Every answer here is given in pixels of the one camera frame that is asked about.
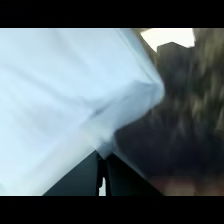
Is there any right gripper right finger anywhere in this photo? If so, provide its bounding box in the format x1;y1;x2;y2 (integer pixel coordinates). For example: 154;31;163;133
101;152;162;197

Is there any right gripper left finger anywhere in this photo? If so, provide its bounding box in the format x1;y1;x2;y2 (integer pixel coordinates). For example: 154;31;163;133
44;150;101;197

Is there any light blue shirt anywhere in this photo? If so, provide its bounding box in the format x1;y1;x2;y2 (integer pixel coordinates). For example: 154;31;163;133
0;28;167;197

